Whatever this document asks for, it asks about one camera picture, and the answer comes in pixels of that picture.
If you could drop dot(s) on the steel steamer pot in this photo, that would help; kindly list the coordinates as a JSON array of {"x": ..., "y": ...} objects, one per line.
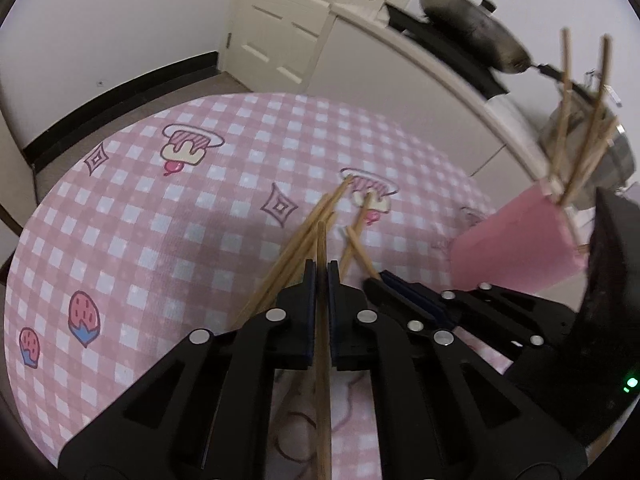
[{"x": 612, "y": 160}]

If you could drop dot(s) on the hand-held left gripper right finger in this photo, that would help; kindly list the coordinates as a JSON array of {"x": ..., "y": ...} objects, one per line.
[{"x": 333, "y": 280}]

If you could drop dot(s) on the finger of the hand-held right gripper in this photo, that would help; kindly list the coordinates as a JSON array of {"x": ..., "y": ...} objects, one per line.
[
  {"x": 500, "y": 310},
  {"x": 405, "y": 307}
]

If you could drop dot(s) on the steel wok with lid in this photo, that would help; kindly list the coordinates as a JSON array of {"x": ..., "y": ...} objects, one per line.
[{"x": 470, "y": 30}]

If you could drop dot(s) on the pink checked tablecloth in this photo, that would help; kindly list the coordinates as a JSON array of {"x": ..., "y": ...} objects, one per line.
[{"x": 175, "y": 240}]

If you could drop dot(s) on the pink chopstick holder cup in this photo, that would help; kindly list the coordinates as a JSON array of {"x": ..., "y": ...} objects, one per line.
[{"x": 515, "y": 245}]

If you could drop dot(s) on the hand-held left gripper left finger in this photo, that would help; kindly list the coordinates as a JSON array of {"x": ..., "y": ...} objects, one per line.
[{"x": 310, "y": 280}]

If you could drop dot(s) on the cream panel door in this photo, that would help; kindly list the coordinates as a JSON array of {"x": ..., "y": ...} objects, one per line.
[{"x": 285, "y": 20}]

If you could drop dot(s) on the white kitchen cabinet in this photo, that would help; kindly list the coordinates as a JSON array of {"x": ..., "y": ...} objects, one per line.
[{"x": 415, "y": 110}]

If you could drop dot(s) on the bunch of wooden chopsticks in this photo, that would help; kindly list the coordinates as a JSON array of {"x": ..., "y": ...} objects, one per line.
[{"x": 595, "y": 120}]

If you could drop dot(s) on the black induction cooktop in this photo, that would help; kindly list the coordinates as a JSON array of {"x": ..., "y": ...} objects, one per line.
[{"x": 450, "y": 55}]

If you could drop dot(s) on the glass wok lid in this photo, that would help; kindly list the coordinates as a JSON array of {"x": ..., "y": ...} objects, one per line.
[{"x": 487, "y": 7}]

